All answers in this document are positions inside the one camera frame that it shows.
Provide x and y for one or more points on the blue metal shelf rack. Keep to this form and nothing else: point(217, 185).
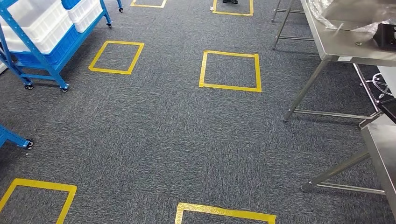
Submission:
point(12, 137)
point(57, 77)

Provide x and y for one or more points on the stainless steel workbench table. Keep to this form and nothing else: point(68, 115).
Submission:
point(383, 148)
point(340, 46)

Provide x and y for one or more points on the yellow floor tape square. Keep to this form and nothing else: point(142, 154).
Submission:
point(232, 13)
point(230, 87)
point(222, 211)
point(123, 42)
point(148, 6)

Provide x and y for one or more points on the person's black shoe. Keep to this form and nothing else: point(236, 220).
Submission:
point(230, 1)

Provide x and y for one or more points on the white plastic bin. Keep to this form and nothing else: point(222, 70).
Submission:
point(34, 15)
point(86, 15)
point(52, 35)

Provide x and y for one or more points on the blue plastic bin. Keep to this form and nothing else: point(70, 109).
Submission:
point(58, 51)
point(69, 3)

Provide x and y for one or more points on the white sticker label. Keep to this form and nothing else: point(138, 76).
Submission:
point(344, 58)

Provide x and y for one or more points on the clear plastic wrap sheet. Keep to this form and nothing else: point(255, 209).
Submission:
point(318, 12)

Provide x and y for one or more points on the black flat object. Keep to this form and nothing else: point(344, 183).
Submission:
point(389, 111)

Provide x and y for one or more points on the black boxy object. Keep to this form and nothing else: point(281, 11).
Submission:
point(386, 37)

